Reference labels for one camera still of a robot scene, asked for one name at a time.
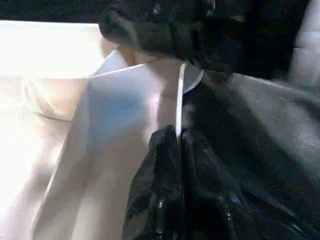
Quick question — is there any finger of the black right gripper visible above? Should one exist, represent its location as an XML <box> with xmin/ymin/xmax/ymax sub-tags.
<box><xmin>97</xmin><ymin>0</ymin><xmax>221</xmax><ymax>67</ymax></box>

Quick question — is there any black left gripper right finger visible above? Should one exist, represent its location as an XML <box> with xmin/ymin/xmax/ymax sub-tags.
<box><xmin>181</xmin><ymin>128</ymin><xmax>262</xmax><ymax>240</ymax></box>

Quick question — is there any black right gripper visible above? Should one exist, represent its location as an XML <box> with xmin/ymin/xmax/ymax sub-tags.
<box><xmin>200</xmin><ymin>0</ymin><xmax>307</xmax><ymax>82</ymax></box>

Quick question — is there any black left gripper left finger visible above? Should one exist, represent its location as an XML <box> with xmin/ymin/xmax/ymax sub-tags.
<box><xmin>122</xmin><ymin>125</ymin><xmax>185</xmax><ymax>240</ymax></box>

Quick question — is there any white plastic table top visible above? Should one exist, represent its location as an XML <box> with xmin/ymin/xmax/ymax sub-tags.
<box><xmin>0</xmin><ymin>20</ymin><xmax>206</xmax><ymax>240</ymax></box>

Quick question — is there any black mat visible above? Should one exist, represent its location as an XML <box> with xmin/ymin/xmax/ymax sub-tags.
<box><xmin>0</xmin><ymin>0</ymin><xmax>320</xmax><ymax>240</ymax></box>

